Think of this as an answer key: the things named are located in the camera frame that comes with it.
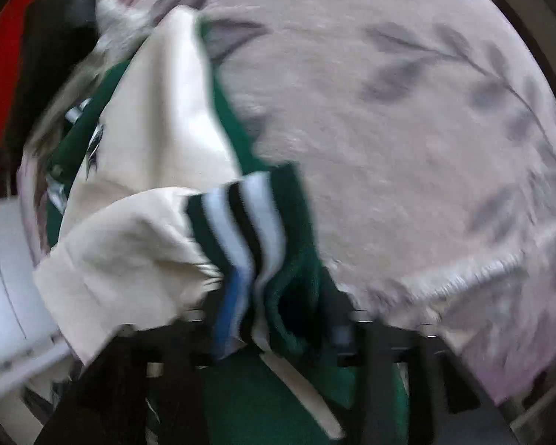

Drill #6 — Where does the floral plush blanket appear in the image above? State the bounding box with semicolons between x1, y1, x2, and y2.
16;0;556;409

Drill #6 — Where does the red cloth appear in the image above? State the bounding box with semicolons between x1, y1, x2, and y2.
0;0;70;142

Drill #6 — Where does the green and cream varsity jacket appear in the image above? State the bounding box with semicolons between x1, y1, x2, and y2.
25;6;411;445

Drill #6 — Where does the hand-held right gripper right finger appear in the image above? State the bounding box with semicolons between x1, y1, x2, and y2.
324;278;483;445

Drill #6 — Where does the black garment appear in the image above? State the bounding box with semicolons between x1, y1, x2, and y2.
4;0;100;158

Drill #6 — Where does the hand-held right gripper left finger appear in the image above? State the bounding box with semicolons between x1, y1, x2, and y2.
34;268;257;445

